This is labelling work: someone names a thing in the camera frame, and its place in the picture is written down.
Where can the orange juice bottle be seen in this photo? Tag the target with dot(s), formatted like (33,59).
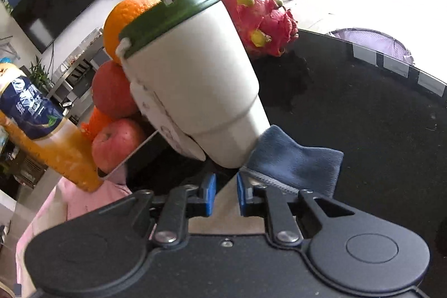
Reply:
(45,130)

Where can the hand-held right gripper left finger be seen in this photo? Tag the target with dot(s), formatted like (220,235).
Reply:
(210,195)

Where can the red apple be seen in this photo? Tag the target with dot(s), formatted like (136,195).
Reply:
(111,92)
(115,144)

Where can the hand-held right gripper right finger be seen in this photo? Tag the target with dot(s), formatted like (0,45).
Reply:
(240,195)

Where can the metal shelf rack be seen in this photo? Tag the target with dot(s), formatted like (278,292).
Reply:
(82,67)

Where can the small orange fruit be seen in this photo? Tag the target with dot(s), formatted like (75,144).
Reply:
(94,123)

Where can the pink blanket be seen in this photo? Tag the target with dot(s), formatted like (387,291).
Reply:
(80,203)

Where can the green potted plant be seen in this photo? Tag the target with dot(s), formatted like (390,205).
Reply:
(40,74)

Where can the blue cloth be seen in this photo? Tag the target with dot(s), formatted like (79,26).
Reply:
(297,162)

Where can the white cup with green lid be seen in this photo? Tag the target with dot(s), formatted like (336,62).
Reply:
(195,74)

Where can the purple mesh basket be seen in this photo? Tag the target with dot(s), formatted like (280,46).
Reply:
(377,39)

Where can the pink dragon fruit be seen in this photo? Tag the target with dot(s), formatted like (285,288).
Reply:
(265,25)

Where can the orange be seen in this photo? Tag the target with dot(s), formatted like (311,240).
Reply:
(122,25)

